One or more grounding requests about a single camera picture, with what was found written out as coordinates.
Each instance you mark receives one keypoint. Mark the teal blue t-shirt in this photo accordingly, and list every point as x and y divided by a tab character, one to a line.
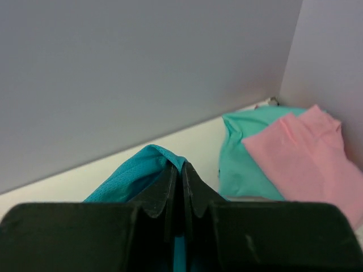
135	175

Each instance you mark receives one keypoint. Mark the mint green folded t-shirt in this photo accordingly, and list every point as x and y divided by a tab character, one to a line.
239	175

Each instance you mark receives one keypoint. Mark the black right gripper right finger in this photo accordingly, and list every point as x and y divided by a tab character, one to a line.
222	235

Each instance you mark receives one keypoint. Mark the pink folded t-shirt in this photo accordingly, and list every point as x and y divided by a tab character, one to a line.
304	157

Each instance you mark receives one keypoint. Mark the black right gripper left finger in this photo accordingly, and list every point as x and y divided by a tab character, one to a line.
90	236

